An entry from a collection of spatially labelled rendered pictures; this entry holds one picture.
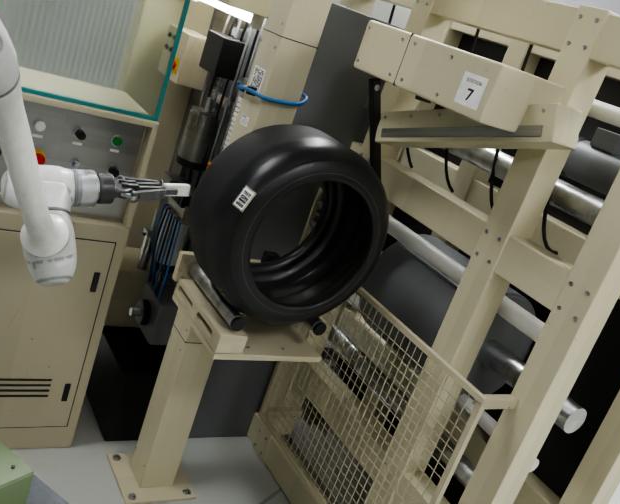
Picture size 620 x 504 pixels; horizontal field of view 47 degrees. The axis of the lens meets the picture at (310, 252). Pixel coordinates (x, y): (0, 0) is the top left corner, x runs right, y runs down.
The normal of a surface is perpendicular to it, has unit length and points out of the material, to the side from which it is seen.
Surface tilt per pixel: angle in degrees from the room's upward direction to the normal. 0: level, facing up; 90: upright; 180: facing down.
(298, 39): 90
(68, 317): 90
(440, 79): 90
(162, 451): 90
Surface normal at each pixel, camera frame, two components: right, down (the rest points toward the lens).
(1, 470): 0.36, -0.89
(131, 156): 0.47, 0.43
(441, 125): -0.82, -0.11
